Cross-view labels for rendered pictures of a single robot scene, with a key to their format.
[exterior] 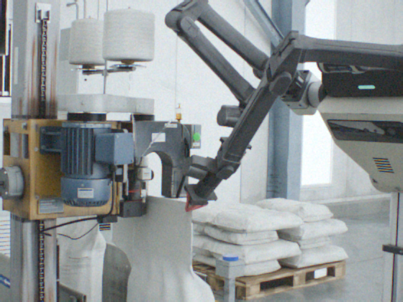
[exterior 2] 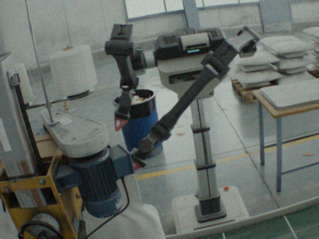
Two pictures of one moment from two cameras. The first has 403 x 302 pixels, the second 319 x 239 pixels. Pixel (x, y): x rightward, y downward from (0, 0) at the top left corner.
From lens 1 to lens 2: 1.60 m
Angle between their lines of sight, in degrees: 54
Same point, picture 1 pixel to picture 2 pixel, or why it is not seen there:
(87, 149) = (109, 173)
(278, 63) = (227, 62)
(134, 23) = (89, 58)
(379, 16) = not seen: outside the picture
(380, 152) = not seen: hidden behind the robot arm
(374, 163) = not seen: hidden behind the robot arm
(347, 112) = (187, 68)
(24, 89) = (25, 152)
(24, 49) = (14, 118)
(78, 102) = (99, 143)
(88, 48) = (25, 90)
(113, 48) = (81, 84)
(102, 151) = (122, 168)
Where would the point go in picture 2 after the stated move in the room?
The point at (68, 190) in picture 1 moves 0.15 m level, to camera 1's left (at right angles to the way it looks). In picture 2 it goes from (108, 208) to (81, 230)
